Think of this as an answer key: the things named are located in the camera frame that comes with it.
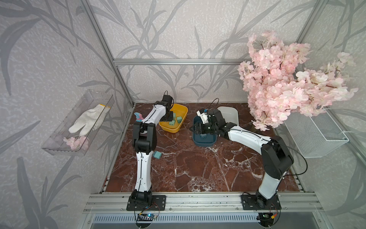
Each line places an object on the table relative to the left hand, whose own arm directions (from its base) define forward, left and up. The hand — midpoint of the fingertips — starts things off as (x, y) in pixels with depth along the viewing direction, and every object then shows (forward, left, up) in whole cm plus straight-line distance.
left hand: (167, 117), depth 104 cm
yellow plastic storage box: (+9, -9, -1) cm, 13 cm away
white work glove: (-22, +32, +26) cm, 47 cm away
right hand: (-16, -18, +10) cm, 26 cm away
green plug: (+1, -9, -3) cm, 9 cm away
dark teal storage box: (-16, -27, -4) cm, 32 cm away
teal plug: (-27, +4, -4) cm, 27 cm away
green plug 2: (-3, -4, -3) cm, 5 cm away
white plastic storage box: (+5, -48, -1) cm, 48 cm away
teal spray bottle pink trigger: (-9, +15, +12) cm, 21 cm away
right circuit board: (-59, -58, -9) cm, 83 cm away
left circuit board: (-59, +5, -8) cm, 60 cm away
